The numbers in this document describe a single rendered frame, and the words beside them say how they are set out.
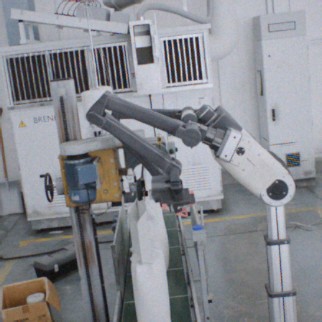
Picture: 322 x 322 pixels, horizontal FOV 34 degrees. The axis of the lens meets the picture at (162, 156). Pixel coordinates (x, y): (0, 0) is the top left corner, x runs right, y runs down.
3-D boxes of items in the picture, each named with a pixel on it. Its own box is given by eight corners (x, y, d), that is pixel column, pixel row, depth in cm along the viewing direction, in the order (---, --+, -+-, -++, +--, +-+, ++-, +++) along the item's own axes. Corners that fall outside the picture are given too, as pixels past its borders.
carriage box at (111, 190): (121, 201, 303) (114, 148, 297) (64, 208, 303) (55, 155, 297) (123, 190, 328) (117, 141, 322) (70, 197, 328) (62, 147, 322)
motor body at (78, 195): (96, 203, 283) (90, 159, 279) (68, 207, 283) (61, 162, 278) (98, 196, 298) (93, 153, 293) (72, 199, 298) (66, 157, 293)
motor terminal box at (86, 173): (98, 185, 278) (95, 164, 276) (80, 189, 274) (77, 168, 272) (93, 183, 286) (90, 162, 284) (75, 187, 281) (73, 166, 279)
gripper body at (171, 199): (164, 193, 222) (162, 184, 216) (188, 189, 222) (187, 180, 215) (167, 206, 218) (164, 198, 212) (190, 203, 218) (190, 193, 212)
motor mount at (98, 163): (102, 190, 282) (98, 161, 279) (90, 191, 282) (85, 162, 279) (106, 178, 310) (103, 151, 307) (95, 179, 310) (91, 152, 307)
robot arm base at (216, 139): (229, 127, 208) (216, 154, 210) (210, 118, 207) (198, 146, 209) (231, 130, 199) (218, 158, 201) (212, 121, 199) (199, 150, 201)
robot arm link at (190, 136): (94, 88, 197) (99, 83, 206) (83, 121, 201) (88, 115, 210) (204, 132, 199) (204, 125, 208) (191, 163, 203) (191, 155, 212)
